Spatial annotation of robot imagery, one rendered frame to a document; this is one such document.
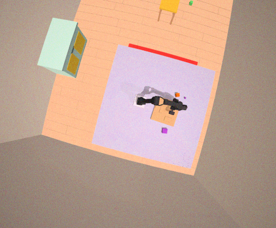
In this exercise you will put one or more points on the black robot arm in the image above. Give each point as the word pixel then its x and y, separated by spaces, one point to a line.
pixel 155 101

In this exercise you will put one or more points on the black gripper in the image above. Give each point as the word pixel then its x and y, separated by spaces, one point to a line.
pixel 172 108

